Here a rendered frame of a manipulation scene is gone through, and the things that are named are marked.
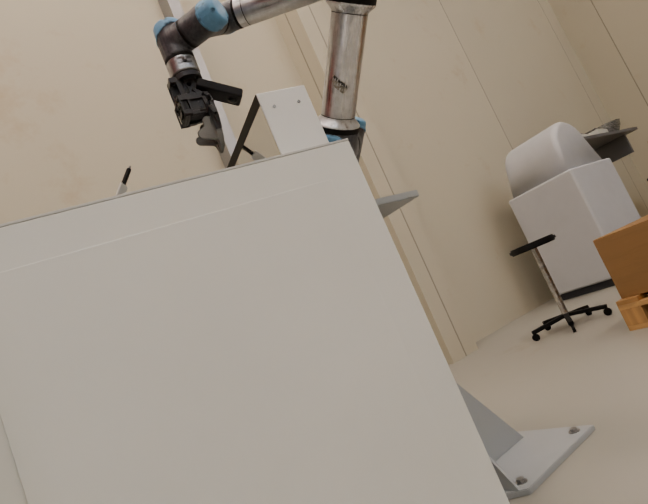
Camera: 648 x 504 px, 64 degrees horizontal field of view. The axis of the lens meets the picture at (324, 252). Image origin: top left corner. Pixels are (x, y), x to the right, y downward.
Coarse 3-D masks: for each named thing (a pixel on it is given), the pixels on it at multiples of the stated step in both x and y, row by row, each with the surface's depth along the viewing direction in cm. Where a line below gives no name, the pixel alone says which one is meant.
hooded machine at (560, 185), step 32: (512, 160) 460; (544, 160) 433; (576, 160) 428; (608, 160) 446; (512, 192) 461; (544, 192) 432; (576, 192) 411; (608, 192) 428; (544, 224) 439; (576, 224) 417; (608, 224) 411; (544, 256) 446; (576, 256) 424; (576, 288) 431
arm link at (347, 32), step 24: (336, 0) 114; (360, 0) 113; (336, 24) 117; (360, 24) 117; (336, 48) 119; (360, 48) 120; (336, 72) 122; (360, 72) 124; (336, 96) 124; (336, 120) 126
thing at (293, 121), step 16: (272, 96) 89; (288, 96) 90; (304, 96) 91; (272, 112) 88; (288, 112) 89; (304, 112) 90; (272, 128) 87; (288, 128) 88; (304, 128) 89; (320, 128) 90; (288, 144) 87; (304, 144) 88; (320, 144) 90
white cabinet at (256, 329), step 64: (192, 192) 73; (256, 192) 76; (320, 192) 80; (0, 256) 63; (64, 256) 65; (128, 256) 67; (192, 256) 70; (256, 256) 73; (320, 256) 77; (384, 256) 81; (0, 320) 61; (64, 320) 63; (128, 320) 65; (192, 320) 68; (256, 320) 71; (320, 320) 74; (384, 320) 77; (0, 384) 59; (64, 384) 61; (128, 384) 63; (192, 384) 66; (256, 384) 68; (320, 384) 71; (384, 384) 74; (448, 384) 78; (0, 448) 57; (64, 448) 59; (128, 448) 61; (192, 448) 64; (256, 448) 66; (320, 448) 69; (384, 448) 72; (448, 448) 75
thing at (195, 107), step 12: (180, 72) 126; (192, 72) 127; (168, 84) 127; (180, 84) 126; (192, 84) 128; (180, 96) 124; (192, 96) 125; (204, 96) 126; (180, 108) 125; (192, 108) 124; (204, 108) 126; (180, 120) 128; (192, 120) 128
